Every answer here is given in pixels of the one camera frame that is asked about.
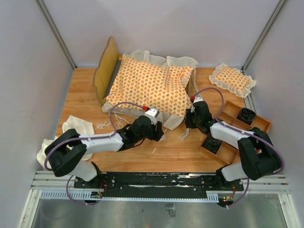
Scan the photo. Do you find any wooden pet bed frame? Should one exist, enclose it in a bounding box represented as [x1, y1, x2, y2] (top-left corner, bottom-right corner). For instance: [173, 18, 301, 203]
[93, 37, 196, 117]

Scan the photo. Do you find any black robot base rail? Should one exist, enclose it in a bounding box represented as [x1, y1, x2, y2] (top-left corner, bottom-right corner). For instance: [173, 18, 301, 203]
[33, 171, 290, 202]

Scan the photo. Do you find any cream cloth pile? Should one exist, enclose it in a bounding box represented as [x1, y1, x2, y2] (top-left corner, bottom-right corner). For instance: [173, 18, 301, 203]
[37, 115, 95, 167]

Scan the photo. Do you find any dark rolled sock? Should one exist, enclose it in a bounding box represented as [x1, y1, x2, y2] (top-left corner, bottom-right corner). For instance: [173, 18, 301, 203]
[237, 108, 256, 125]
[202, 137, 223, 154]

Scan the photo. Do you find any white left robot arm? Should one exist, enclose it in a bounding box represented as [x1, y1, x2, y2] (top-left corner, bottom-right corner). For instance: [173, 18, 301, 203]
[44, 115, 163, 188]

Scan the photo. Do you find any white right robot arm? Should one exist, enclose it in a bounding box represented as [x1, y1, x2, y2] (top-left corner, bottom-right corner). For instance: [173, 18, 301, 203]
[186, 97, 283, 190]

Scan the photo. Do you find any duck print small pillow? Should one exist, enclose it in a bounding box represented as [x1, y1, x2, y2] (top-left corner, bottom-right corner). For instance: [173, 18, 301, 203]
[209, 63, 256, 98]

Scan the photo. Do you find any wooden compartment organizer box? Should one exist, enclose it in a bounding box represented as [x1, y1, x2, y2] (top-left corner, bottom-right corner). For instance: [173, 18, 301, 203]
[199, 101, 272, 165]

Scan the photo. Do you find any duck print bed cover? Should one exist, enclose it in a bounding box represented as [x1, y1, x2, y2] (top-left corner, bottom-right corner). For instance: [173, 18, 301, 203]
[102, 50, 198, 130]

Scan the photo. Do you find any dark rolled sock upper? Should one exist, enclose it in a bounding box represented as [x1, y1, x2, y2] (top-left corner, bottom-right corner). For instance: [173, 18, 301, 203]
[237, 108, 256, 125]

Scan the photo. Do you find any dark rolled sock lower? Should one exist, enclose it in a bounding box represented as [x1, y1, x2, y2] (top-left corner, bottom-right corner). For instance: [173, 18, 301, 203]
[202, 137, 223, 154]

